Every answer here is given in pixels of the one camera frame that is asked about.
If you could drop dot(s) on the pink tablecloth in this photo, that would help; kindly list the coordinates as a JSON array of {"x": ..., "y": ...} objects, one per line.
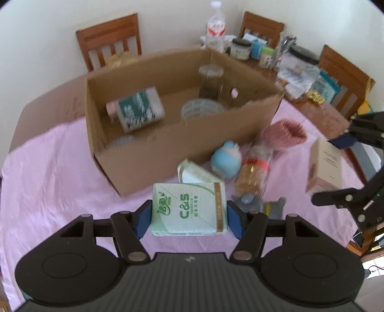
[{"x": 45, "y": 180}]

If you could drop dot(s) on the small glass jar black lid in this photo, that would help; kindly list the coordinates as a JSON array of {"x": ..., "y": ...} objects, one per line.
[{"x": 241, "y": 51}]

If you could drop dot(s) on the yellow paper bag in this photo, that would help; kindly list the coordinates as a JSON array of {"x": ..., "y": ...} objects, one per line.
[{"x": 120, "y": 60}]

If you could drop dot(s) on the blue-grey knitted sleeve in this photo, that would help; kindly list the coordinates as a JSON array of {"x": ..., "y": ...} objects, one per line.
[{"x": 121, "y": 141}]

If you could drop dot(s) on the gold snowflake ornament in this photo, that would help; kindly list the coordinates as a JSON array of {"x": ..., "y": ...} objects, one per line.
[{"x": 315, "y": 97}]

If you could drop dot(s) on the beige carton box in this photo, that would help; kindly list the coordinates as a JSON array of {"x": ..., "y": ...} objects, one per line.
[{"x": 327, "y": 168}]

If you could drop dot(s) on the green tissue packet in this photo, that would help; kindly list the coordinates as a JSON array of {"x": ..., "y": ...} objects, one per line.
[
  {"x": 195, "y": 172},
  {"x": 186, "y": 210}
]

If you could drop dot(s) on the teal packet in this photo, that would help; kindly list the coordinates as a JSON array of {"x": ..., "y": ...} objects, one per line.
[{"x": 327, "y": 87}]

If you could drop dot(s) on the grey mouse toy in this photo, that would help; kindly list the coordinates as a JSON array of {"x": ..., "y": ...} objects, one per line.
[{"x": 249, "y": 201}]

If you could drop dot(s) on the clear tape roll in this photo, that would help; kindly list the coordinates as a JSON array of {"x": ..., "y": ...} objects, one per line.
[{"x": 201, "y": 106}]

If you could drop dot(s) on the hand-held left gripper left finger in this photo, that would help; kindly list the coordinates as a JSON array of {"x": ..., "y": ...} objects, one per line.
[{"x": 144, "y": 217}]

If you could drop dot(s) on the large clear jar black lid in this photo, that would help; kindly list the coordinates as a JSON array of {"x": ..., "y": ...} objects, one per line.
[{"x": 297, "y": 69}]

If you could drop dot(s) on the wooden chair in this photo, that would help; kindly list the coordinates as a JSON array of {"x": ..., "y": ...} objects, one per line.
[
  {"x": 345, "y": 69},
  {"x": 261, "y": 22},
  {"x": 108, "y": 27}
]

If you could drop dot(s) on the pink knitted sleeve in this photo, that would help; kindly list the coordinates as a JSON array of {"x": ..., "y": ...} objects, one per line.
[{"x": 285, "y": 132}]

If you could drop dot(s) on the dark phone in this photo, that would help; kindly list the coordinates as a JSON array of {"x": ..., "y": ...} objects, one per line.
[{"x": 367, "y": 162}]

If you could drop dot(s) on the blue toy figure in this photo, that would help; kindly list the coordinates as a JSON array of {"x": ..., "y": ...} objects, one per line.
[{"x": 225, "y": 160}]

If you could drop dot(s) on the white plastic bottle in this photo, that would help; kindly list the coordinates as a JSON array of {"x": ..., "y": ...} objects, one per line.
[{"x": 138, "y": 111}]

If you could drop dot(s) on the bottle of golden capsules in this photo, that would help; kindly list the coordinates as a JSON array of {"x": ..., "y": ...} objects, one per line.
[{"x": 250, "y": 174}]

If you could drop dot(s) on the blue container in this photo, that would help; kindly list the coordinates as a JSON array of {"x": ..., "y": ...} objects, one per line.
[{"x": 257, "y": 49}]

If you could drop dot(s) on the pen holder with pens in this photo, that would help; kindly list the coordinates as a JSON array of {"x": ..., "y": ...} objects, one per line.
[{"x": 286, "y": 42}]

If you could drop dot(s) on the clear cookie jar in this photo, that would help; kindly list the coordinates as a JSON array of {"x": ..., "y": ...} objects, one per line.
[{"x": 210, "y": 84}]

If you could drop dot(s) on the green lid jar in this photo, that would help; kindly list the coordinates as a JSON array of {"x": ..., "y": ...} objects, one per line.
[{"x": 267, "y": 58}]

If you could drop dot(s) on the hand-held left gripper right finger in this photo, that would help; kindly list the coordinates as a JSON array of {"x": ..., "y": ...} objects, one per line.
[{"x": 235, "y": 219}]

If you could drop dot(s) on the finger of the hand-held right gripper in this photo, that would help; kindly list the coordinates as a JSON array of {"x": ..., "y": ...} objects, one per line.
[
  {"x": 336, "y": 198},
  {"x": 342, "y": 141}
]

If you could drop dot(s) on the clear water bottle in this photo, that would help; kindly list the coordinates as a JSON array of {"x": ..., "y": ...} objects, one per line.
[{"x": 216, "y": 28}]

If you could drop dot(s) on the cardboard box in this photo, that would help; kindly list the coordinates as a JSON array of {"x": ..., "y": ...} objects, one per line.
[{"x": 150, "y": 159}]

